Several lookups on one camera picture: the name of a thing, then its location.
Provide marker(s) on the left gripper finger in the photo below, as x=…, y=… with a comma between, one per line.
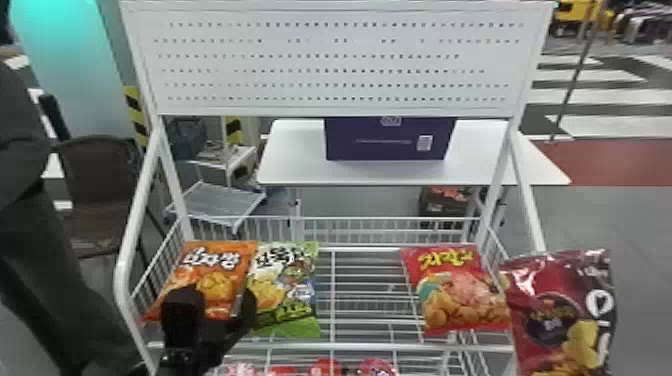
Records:
x=244, y=312

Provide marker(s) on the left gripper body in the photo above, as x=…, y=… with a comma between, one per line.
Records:
x=202, y=357

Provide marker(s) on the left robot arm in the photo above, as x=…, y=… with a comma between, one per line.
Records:
x=47, y=283

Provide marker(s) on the green snack packet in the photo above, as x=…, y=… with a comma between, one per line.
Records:
x=283, y=288

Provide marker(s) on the orange snack packet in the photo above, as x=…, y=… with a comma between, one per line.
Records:
x=210, y=273

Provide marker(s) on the red noodle cup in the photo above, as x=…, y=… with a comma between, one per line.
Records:
x=378, y=368
x=325, y=368

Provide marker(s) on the white side table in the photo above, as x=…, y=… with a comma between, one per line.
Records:
x=304, y=157

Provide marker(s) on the brown chair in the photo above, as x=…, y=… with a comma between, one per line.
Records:
x=100, y=184

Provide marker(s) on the purple cardboard box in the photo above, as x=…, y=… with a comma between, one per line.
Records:
x=388, y=139

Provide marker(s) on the black cardboard box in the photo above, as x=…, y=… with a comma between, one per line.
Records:
x=443, y=202

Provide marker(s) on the dark red snack packet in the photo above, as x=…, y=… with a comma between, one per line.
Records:
x=562, y=315

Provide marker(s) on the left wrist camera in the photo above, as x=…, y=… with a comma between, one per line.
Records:
x=182, y=315

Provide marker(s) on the yellow black striped post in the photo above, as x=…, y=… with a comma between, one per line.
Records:
x=137, y=118

